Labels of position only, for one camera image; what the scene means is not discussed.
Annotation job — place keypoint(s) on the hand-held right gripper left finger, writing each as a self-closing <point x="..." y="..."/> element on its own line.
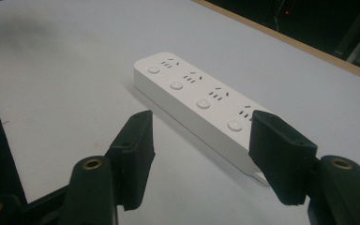
<point x="132" y="156"/>

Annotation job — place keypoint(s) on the white power strip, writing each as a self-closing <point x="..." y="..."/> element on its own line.
<point x="197" y="106"/>

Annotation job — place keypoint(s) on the metal stand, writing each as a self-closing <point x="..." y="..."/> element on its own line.
<point x="357" y="34"/>

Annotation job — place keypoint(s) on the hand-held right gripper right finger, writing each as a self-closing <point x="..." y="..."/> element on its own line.
<point x="281" y="159"/>

